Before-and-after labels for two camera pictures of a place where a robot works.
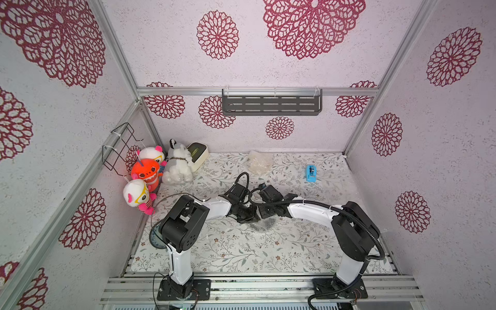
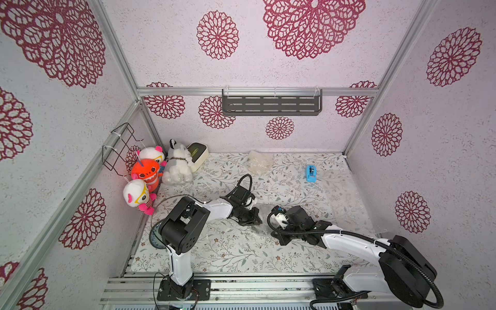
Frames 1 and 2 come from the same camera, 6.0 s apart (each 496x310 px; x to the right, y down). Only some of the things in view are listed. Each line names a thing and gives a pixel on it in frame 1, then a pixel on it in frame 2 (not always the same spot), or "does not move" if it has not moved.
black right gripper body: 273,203 → 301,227
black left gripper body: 247,215 does not move
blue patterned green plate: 156,237 does not move
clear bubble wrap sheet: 259,163 does not move
